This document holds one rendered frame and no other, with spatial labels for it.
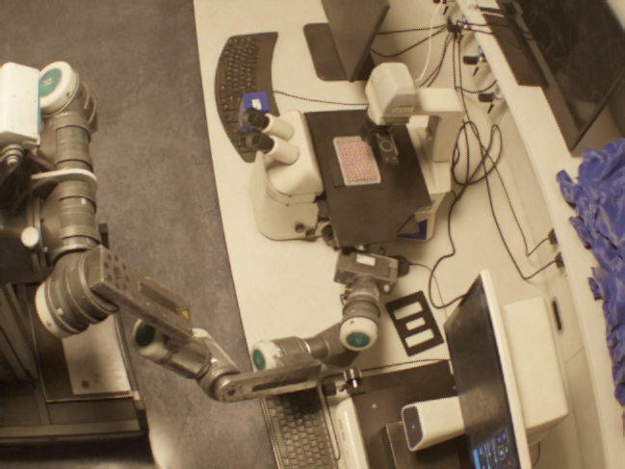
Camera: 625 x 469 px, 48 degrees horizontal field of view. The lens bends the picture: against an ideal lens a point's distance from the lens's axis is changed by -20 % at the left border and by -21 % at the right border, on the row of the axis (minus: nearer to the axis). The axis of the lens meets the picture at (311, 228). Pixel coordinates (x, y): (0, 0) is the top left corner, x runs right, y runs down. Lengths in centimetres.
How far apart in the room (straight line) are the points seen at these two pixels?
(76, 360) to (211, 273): 76
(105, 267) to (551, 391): 90
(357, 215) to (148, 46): 176
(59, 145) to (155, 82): 179
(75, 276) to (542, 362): 93
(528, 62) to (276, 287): 88
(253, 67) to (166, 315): 110
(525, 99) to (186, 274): 147
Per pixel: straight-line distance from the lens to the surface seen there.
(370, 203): 200
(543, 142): 189
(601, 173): 179
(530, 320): 163
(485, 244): 229
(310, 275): 211
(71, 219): 150
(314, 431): 195
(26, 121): 130
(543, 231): 231
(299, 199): 197
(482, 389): 159
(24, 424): 243
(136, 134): 319
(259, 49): 247
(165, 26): 358
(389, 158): 189
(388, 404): 192
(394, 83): 178
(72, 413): 242
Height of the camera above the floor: 263
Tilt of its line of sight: 60 degrees down
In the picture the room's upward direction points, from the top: 20 degrees clockwise
